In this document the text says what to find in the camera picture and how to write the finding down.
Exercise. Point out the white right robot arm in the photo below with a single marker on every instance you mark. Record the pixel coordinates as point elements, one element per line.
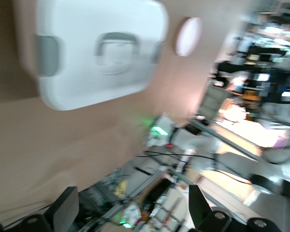
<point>191,142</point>

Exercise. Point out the white round plate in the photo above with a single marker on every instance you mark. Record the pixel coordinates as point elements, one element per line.
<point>188,36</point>

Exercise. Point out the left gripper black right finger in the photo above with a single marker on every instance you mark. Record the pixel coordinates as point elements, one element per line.
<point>199,210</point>

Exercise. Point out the white lunch box grey clasps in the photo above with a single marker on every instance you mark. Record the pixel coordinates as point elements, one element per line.
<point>75,89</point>

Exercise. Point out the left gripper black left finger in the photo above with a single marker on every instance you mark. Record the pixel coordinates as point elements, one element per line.
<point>65,207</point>

